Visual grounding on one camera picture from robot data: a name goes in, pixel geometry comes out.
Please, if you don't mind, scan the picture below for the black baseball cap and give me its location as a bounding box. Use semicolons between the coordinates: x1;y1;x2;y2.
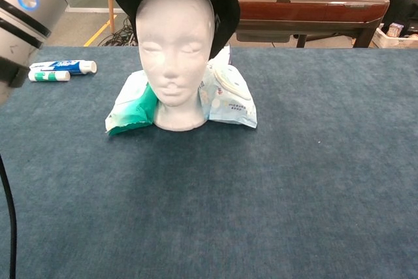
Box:
104;0;242;61

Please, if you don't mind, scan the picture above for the light blue wipes pack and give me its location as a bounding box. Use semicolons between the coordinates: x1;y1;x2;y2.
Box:
197;59;258;129

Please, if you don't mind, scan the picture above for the white foam mannequin head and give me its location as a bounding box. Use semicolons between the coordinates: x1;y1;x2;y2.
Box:
135;0;216;132

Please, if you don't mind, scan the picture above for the blue felt table mat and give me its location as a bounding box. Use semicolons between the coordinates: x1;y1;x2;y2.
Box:
0;46;418;279

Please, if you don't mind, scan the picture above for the white wipes pack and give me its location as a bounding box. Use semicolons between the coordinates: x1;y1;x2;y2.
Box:
208;45;233;69

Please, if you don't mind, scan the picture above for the black cable bundle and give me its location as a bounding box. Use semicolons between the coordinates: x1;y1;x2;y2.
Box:
97;25;137;47

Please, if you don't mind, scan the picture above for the small green white tube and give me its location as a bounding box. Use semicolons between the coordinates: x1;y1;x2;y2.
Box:
28;70;71;82

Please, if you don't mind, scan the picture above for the black bag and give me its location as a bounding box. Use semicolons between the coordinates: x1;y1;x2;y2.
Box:
381;0;418;37

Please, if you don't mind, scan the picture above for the blue white toothpaste tube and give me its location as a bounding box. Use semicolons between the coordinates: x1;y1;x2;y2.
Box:
29;59;98;75

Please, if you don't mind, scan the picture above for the light wooden post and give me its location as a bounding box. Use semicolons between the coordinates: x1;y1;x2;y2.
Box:
107;0;118;35

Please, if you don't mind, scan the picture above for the green wipes pack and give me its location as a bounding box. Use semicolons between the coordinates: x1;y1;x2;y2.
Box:
104;70;160;137

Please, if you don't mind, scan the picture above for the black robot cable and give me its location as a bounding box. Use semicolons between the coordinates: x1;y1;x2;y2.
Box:
0;154;17;279

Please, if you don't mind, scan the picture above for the brown mahjong table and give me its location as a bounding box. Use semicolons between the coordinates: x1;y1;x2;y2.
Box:
233;0;391;48

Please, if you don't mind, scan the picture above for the small blue white carton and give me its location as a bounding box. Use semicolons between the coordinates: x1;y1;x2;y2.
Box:
387;22;404;38

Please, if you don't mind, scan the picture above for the white plastic crate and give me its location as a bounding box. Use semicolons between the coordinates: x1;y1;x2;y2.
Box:
372;27;418;50

